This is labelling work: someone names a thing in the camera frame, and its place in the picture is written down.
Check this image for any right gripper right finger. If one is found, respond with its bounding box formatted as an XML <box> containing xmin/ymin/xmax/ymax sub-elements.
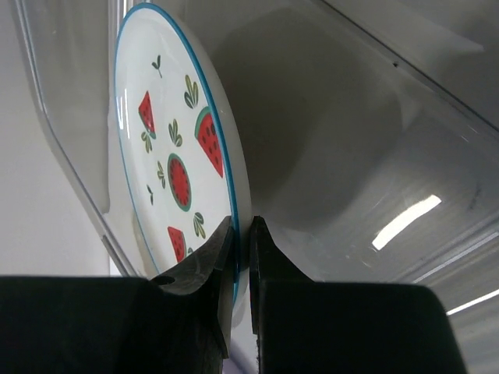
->
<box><xmin>249</xmin><ymin>216</ymin><xmax>311</xmax><ymax>373</ymax></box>

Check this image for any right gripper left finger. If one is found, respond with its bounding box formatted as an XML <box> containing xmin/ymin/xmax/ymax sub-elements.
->
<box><xmin>150</xmin><ymin>216</ymin><xmax>234</xmax><ymax>358</ymax></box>

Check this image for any watermelon pattern plate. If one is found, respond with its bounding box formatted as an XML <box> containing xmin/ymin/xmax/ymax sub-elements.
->
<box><xmin>114</xmin><ymin>2</ymin><xmax>252</xmax><ymax>306</ymax></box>

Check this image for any clear plastic bin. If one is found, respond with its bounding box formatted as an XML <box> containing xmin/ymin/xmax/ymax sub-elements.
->
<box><xmin>7</xmin><ymin>0</ymin><xmax>499</xmax><ymax>285</ymax></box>

